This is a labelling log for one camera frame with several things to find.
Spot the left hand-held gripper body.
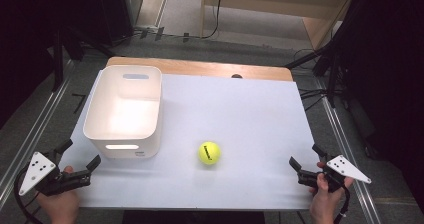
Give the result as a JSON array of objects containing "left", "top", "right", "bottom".
[{"left": 18, "top": 151, "right": 92, "bottom": 197}]

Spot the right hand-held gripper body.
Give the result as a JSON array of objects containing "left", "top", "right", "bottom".
[{"left": 297, "top": 154, "right": 372, "bottom": 194}]

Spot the white plastic bin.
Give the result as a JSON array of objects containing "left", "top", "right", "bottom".
[{"left": 82, "top": 64, "right": 164, "bottom": 160}]

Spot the yellow tennis ball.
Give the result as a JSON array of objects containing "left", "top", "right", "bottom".
[{"left": 198, "top": 141, "right": 222, "bottom": 166}]

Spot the person's left hand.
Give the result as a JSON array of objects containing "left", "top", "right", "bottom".
[{"left": 35, "top": 165, "right": 81, "bottom": 224}]

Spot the person's right hand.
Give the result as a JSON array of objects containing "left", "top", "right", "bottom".
[{"left": 308, "top": 161, "right": 354, "bottom": 224}]

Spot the white table mat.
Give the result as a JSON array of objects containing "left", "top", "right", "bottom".
[{"left": 58, "top": 71, "right": 322, "bottom": 212}]

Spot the black tripod stand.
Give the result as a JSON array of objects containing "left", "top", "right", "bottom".
[
  {"left": 46, "top": 23, "right": 118, "bottom": 93},
  {"left": 284, "top": 33, "right": 354, "bottom": 109}
]

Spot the wooden table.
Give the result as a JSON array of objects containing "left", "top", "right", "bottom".
[{"left": 105, "top": 56, "right": 294, "bottom": 83}]

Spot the wooden cabinet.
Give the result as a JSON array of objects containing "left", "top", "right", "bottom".
[{"left": 199, "top": 0, "right": 358, "bottom": 51}]

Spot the metal floor rail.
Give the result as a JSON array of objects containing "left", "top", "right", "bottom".
[
  {"left": 313, "top": 77, "right": 383, "bottom": 224},
  {"left": 0, "top": 58, "right": 76, "bottom": 208}
]

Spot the black cable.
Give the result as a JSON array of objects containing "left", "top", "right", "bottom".
[
  {"left": 159, "top": 0, "right": 224, "bottom": 40},
  {"left": 13, "top": 167, "right": 46, "bottom": 224},
  {"left": 333, "top": 185, "right": 352, "bottom": 224}
]

